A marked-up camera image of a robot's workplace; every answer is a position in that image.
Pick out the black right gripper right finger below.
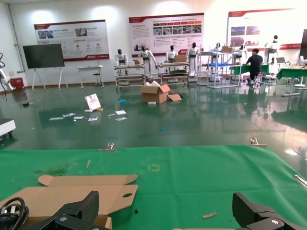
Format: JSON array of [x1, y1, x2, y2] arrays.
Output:
[[232, 192, 307, 230]]

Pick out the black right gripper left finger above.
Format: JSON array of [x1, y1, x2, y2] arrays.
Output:
[[23, 190, 100, 230]]

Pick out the black power cable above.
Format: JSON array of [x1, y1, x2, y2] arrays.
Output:
[[0, 197, 29, 230]]

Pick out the large open shipping box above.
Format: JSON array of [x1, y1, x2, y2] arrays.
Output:
[[139, 80, 182, 104]]

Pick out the red floor box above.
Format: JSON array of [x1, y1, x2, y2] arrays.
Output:
[[9, 77, 24, 90]]

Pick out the green table cloth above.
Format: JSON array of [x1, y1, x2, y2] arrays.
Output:
[[0, 144, 307, 230]]

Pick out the white paper bag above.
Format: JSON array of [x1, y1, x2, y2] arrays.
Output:
[[84, 93, 101, 111]]

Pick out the white wheeled floor device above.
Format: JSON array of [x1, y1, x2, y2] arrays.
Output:
[[0, 118, 16, 141]]

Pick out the black stool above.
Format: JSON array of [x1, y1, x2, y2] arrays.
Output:
[[93, 73, 104, 88]]

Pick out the white round stool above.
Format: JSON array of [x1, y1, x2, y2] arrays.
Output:
[[294, 78, 307, 91]]

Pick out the beige tube rack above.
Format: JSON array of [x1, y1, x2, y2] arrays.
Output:
[[114, 63, 146, 90], [157, 61, 190, 86]]

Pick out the white desk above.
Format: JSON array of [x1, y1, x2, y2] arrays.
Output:
[[77, 65, 106, 90]]

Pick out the green covered table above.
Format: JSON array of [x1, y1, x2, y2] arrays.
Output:
[[229, 64, 271, 87], [276, 68, 307, 98]]

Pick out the person in dark shirt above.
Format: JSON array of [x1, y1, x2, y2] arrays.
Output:
[[245, 48, 263, 86]]

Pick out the white humanoid robot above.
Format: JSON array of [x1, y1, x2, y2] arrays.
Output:
[[236, 44, 248, 64], [114, 49, 129, 75], [138, 45, 158, 79], [187, 42, 201, 83], [265, 35, 281, 79], [211, 42, 223, 63], [165, 45, 179, 72]]

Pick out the black screen on stand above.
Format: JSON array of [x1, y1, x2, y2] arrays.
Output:
[[23, 43, 69, 91]]

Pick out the grey metal rack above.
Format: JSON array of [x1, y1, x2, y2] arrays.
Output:
[[197, 50, 242, 89]]

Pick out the black display panel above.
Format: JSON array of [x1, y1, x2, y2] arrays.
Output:
[[299, 28, 307, 64]]

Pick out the red white wall info board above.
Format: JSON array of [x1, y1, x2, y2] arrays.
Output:
[[129, 13, 205, 55], [227, 9, 307, 51], [33, 19, 110, 62]]

